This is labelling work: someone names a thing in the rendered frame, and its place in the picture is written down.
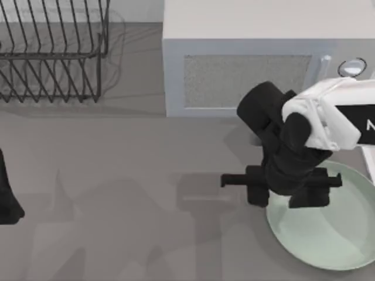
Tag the pale green plate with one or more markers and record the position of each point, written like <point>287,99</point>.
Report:
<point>319,234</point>

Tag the round microwave knob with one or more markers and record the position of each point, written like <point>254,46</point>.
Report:
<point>351,66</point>

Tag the microwave door with speckled window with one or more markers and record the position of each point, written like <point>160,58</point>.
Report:
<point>175,79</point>

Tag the pale microwave oven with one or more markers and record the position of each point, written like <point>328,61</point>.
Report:
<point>234,20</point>

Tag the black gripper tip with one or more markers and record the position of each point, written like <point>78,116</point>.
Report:
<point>7,199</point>

